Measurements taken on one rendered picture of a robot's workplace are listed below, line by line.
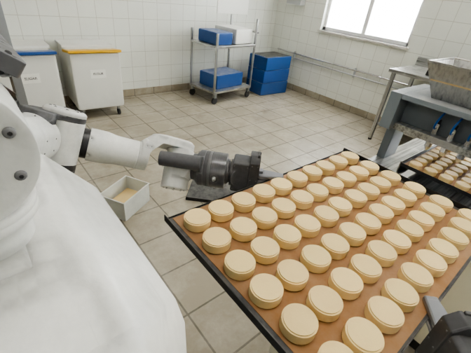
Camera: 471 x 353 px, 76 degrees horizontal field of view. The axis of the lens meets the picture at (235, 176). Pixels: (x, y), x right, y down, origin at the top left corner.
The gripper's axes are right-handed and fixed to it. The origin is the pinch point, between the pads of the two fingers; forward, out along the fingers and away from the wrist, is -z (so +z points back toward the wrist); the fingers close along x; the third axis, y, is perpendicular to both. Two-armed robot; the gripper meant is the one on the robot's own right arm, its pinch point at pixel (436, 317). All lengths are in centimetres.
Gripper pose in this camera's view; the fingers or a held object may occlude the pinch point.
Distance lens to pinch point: 58.2
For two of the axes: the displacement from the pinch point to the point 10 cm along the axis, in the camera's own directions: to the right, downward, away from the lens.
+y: -9.9, -1.4, 0.3
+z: -1.0, 5.2, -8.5
